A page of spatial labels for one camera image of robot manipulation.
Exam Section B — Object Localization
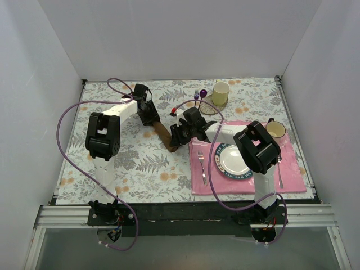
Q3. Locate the brown cloth napkin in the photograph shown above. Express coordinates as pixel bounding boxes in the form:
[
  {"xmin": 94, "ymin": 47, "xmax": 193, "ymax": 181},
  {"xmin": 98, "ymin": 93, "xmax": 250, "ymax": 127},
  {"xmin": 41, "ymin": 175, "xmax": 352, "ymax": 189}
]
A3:
[{"xmin": 152, "ymin": 121, "xmax": 178, "ymax": 152}]

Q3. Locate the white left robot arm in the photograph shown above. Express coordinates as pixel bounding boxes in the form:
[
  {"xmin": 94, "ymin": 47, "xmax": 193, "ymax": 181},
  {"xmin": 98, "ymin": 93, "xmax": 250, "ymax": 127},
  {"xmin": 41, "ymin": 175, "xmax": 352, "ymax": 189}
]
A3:
[{"xmin": 85, "ymin": 84, "xmax": 160, "ymax": 225}]

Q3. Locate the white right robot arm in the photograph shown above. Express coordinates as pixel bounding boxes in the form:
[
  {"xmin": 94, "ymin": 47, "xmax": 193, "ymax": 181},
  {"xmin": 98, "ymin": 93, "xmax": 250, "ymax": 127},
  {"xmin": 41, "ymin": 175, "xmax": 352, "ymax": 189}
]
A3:
[{"xmin": 170, "ymin": 107, "xmax": 282, "ymax": 224}]

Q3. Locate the speckled round coaster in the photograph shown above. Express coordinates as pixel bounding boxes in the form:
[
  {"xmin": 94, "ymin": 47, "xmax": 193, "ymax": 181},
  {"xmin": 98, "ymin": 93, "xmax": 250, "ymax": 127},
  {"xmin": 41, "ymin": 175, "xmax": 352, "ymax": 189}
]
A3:
[{"xmin": 199, "ymin": 95, "xmax": 228, "ymax": 115}]

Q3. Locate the silver metal fork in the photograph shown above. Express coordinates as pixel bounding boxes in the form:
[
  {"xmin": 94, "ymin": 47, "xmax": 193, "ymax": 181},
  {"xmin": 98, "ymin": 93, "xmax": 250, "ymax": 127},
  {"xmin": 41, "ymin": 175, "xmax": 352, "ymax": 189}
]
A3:
[{"xmin": 197, "ymin": 150, "xmax": 208, "ymax": 186}]

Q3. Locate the purple plastic fork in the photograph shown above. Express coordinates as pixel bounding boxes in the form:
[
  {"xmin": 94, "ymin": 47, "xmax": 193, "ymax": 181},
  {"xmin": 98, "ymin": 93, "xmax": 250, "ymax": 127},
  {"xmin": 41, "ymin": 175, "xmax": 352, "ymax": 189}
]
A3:
[{"xmin": 194, "ymin": 90, "xmax": 200, "ymax": 100}]

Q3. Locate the purple plastic spoon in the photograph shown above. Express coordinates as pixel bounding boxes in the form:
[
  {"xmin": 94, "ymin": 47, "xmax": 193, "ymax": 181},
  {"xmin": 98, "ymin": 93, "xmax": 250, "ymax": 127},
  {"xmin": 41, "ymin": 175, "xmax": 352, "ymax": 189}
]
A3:
[{"xmin": 199, "ymin": 89, "xmax": 208, "ymax": 107}]

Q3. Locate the pale yellow cup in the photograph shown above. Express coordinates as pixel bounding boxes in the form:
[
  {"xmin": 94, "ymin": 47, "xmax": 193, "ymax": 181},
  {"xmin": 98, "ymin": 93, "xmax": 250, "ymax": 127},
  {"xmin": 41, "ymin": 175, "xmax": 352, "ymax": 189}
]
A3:
[{"xmin": 212, "ymin": 82, "xmax": 230, "ymax": 106}]

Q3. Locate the white plate green rim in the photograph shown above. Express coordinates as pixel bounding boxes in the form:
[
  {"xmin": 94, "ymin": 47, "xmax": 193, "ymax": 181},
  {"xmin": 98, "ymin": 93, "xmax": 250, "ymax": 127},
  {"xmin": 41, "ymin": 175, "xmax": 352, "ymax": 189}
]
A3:
[{"xmin": 214, "ymin": 143, "xmax": 253, "ymax": 181}]

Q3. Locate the floral tablecloth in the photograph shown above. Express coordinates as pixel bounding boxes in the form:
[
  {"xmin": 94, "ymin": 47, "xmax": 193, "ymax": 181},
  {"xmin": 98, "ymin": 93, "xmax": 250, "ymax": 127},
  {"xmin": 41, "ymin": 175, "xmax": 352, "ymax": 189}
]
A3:
[{"xmin": 56, "ymin": 78, "xmax": 315, "ymax": 205}]

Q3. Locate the cream mug dark rim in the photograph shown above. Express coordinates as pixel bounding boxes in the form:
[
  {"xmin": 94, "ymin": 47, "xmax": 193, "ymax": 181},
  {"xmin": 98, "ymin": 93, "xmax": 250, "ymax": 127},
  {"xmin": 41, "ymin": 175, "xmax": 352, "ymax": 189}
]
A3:
[{"xmin": 265, "ymin": 118, "xmax": 286, "ymax": 147}]

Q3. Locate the silver metal spoon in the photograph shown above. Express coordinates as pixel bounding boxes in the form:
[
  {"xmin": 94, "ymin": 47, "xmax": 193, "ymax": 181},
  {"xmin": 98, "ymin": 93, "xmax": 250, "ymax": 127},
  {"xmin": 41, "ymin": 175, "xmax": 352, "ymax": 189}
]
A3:
[{"xmin": 277, "ymin": 155, "xmax": 284, "ymax": 189}]

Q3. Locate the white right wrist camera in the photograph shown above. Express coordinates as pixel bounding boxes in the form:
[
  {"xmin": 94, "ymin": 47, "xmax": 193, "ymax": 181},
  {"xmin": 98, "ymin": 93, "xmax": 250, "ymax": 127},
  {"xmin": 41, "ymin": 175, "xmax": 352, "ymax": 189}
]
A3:
[{"xmin": 170, "ymin": 107, "xmax": 185, "ymax": 122}]

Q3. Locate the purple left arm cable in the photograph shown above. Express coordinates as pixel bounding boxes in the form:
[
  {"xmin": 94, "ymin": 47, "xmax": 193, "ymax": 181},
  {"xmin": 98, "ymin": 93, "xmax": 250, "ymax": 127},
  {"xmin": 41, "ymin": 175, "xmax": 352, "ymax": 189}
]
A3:
[{"xmin": 56, "ymin": 77, "xmax": 140, "ymax": 251}]

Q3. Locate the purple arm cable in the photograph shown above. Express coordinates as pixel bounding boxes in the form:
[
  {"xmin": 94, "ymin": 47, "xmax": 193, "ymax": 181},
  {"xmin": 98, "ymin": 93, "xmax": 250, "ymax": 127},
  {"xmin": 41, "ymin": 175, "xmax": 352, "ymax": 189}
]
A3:
[
  {"xmin": 56, "ymin": 77, "xmax": 140, "ymax": 251},
  {"xmin": 172, "ymin": 100, "xmax": 289, "ymax": 245}
]

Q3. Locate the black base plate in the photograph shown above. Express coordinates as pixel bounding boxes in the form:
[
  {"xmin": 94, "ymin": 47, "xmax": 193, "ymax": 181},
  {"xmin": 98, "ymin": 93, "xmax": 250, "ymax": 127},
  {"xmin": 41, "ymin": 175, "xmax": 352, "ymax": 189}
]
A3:
[{"xmin": 87, "ymin": 202, "xmax": 285, "ymax": 237}]

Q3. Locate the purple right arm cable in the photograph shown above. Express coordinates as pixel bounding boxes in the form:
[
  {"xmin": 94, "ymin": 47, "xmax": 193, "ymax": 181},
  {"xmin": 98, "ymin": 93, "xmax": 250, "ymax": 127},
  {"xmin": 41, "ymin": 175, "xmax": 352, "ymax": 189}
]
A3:
[{"xmin": 172, "ymin": 100, "xmax": 289, "ymax": 245}]

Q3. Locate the aluminium front rail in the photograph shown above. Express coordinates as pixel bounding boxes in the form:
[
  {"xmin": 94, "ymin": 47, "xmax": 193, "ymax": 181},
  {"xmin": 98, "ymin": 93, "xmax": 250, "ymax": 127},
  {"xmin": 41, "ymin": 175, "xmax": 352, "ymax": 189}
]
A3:
[{"xmin": 35, "ymin": 204, "xmax": 338, "ymax": 228}]

